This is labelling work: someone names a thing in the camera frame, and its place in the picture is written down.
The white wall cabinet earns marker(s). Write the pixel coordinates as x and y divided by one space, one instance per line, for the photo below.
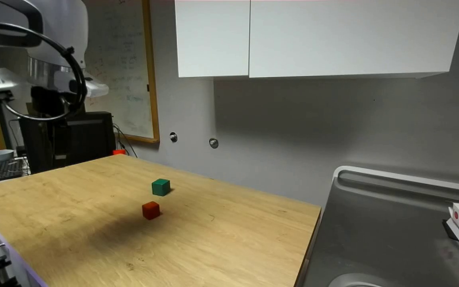
317 36

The stainless steel sink unit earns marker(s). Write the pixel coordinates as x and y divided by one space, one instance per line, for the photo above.
381 231

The small orange object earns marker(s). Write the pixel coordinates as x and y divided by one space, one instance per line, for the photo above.
118 152

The narrow white cabinet door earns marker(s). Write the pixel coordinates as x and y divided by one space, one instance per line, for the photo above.
212 38

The round metal wall fitting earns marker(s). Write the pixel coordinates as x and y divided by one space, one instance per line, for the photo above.
213 143
173 137

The whiteboard with wooden frame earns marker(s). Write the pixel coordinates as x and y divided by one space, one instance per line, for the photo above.
122 63

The orange block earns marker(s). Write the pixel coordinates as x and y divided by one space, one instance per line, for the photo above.
150 210

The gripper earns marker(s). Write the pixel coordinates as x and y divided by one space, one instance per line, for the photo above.
48 99

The black computer monitor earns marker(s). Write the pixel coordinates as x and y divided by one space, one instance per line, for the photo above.
90 139

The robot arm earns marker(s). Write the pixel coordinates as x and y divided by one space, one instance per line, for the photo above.
60 28

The black keyboard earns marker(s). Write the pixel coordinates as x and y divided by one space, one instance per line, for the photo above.
8 170

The green block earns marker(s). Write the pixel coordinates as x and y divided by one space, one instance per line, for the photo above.
160 187

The wide white cabinet door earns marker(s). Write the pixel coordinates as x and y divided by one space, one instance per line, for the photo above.
353 36

